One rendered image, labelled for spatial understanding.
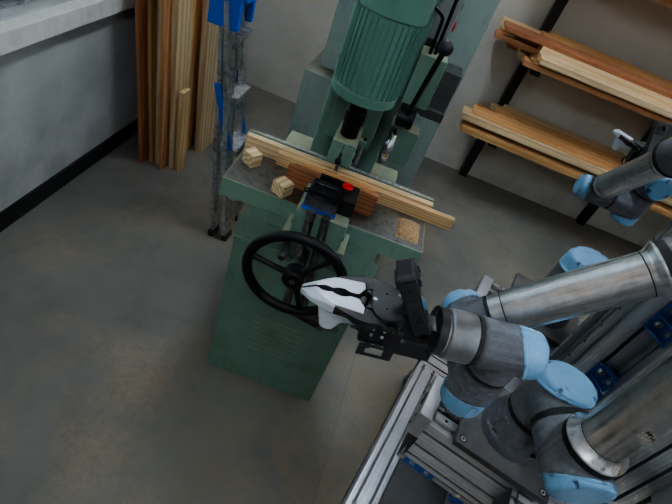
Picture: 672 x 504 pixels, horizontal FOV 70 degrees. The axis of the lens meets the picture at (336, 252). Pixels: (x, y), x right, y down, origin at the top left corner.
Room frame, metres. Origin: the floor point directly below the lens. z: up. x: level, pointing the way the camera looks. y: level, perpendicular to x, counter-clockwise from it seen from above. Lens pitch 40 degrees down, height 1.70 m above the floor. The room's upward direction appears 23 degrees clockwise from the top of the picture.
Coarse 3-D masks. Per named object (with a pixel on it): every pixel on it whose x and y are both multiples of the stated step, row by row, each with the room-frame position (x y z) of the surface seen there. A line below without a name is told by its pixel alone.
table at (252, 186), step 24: (240, 168) 1.12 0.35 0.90; (264, 168) 1.17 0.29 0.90; (240, 192) 1.06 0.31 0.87; (264, 192) 1.06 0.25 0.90; (288, 216) 1.06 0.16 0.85; (360, 216) 1.13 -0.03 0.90; (384, 216) 1.18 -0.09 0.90; (408, 216) 1.23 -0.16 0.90; (360, 240) 1.08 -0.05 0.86; (384, 240) 1.08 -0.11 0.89
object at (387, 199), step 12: (288, 156) 1.22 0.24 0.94; (384, 192) 1.24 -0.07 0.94; (384, 204) 1.23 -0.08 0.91; (396, 204) 1.23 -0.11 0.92; (408, 204) 1.24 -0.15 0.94; (420, 204) 1.26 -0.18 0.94; (420, 216) 1.24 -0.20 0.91; (432, 216) 1.24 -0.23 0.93; (444, 216) 1.25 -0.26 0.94; (444, 228) 1.24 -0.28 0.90
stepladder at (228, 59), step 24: (216, 0) 1.76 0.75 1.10; (240, 0) 1.77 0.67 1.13; (216, 24) 1.76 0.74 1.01; (240, 24) 1.90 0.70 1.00; (240, 48) 1.90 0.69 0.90; (240, 72) 1.90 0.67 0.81; (216, 96) 1.76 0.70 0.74; (240, 96) 1.81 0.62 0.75; (216, 120) 1.76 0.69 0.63; (240, 120) 1.91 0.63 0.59; (216, 144) 1.76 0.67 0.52; (240, 144) 1.85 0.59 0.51; (216, 168) 1.76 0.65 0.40; (216, 192) 1.77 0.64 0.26; (216, 216) 1.78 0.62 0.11
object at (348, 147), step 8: (360, 128) 1.31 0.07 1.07; (336, 136) 1.20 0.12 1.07; (360, 136) 1.26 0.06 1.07; (336, 144) 1.18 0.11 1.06; (344, 144) 1.18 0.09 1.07; (352, 144) 1.20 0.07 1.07; (328, 152) 1.18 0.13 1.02; (336, 152) 1.18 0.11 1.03; (344, 152) 1.18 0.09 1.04; (352, 152) 1.19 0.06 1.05; (328, 160) 1.18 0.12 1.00; (344, 160) 1.18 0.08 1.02; (352, 160) 1.20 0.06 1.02
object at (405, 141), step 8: (392, 120) 1.43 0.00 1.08; (400, 128) 1.39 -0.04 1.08; (416, 128) 1.44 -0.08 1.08; (400, 136) 1.39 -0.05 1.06; (408, 136) 1.39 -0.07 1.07; (416, 136) 1.39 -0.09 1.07; (400, 144) 1.39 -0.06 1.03; (408, 144) 1.39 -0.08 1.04; (392, 152) 1.39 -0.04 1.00; (400, 152) 1.39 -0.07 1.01; (408, 152) 1.39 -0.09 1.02; (392, 160) 1.39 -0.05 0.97; (400, 160) 1.39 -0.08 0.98
